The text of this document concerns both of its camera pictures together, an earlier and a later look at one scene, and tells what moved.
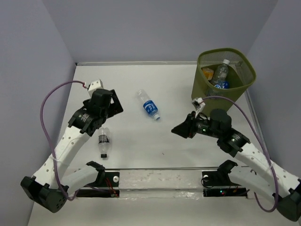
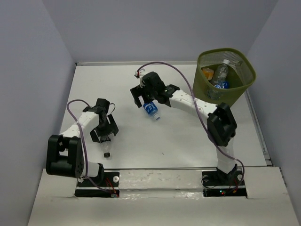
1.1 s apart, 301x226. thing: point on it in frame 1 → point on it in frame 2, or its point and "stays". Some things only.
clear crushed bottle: x=221 y=72 stays
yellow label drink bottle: x=208 y=73 stays
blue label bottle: x=149 y=106 stays
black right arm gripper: x=184 y=129 → x=138 y=91
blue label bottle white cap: x=223 y=84 stays
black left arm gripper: x=115 y=108 → x=111 y=128
